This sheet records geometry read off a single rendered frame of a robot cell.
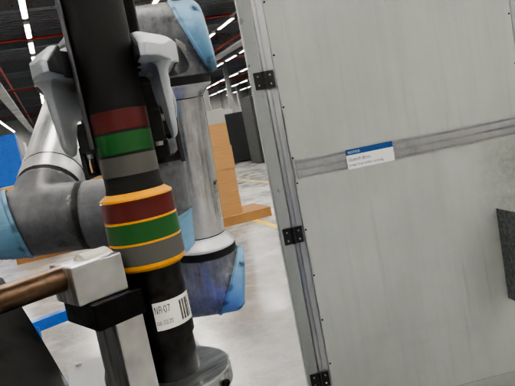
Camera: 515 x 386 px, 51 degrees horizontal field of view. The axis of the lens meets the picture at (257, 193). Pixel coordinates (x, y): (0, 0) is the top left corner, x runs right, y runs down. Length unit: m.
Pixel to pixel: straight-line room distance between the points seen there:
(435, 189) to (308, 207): 0.54
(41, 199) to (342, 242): 1.77
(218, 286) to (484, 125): 1.75
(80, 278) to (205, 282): 0.64
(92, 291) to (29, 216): 0.30
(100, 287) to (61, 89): 0.12
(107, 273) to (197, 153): 0.60
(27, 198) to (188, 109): 0.36
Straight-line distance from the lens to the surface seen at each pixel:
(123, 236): 0.32
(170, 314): 0.33
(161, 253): 0.32
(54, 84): 0.33
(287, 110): 2.16
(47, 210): 0.60
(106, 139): 0.32
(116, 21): 0.33
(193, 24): 0.87
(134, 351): 0.32
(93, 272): 0.31
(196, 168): 0.90
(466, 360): 2.63
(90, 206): 0.58
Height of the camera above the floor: 1.50
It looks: 7 degrees down
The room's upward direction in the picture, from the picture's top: 11 degrees counter-clockwise
